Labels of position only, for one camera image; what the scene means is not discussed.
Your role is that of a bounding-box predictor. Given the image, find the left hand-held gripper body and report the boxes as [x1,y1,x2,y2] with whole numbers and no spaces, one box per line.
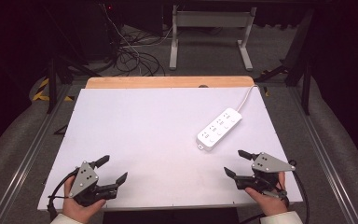
[69,161,119,207]

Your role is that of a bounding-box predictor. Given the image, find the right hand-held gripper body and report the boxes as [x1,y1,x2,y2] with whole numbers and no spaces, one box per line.
[234,152,296,201]

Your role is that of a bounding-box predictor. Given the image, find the white power strip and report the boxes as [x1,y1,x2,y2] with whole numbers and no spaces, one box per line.
[196,107,243,152]

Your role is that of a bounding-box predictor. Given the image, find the person's left hand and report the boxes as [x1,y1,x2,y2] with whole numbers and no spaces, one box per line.
[62,175,107,224]

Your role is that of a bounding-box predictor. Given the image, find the person's right hand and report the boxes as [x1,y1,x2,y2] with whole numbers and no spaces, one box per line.
[245,172,289,217]

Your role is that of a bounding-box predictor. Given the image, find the black tripod stand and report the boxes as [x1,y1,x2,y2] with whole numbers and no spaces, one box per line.
[42,55,103,115]

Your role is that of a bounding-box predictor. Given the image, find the yellow black striped floor tape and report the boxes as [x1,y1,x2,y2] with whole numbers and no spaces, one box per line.
[32,77,75,103]

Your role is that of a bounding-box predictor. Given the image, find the black metal stand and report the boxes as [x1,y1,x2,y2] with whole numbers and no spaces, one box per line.
[254,8,314,117]

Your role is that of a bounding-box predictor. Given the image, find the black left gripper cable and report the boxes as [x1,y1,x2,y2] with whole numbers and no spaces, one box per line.
[47,168,79,220]

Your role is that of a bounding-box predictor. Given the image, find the aluminium floor rail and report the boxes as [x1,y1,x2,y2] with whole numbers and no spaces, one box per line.
[287,85,358,224]
[0,85,73,224]

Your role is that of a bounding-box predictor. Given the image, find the white power strip cable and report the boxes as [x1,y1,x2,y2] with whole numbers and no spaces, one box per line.
[236,84,259,113]

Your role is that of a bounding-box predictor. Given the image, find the tangle of black floor cables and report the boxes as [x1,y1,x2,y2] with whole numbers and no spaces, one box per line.
[101,3,181,77]

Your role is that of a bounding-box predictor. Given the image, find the white metal desk frame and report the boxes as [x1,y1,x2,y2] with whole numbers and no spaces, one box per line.
[169,4,258,72]

